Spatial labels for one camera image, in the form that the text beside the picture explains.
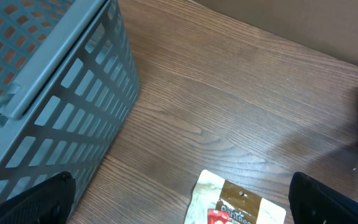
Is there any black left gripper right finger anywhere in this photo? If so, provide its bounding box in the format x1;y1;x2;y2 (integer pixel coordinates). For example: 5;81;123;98
288;172;358;224

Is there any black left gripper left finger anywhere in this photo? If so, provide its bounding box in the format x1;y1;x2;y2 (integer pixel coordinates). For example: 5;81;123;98
0;171;76;224

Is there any beige PanTree snack pouch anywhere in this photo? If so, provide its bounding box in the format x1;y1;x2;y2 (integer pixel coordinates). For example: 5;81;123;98
184;170;286;224

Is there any red Nescafe coffee stick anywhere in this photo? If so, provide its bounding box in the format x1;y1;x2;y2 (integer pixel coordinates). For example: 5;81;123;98
207;209;232;224

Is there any grey plastic mesh basket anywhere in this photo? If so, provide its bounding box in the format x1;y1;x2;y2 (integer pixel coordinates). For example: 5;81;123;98
0;0;139;204

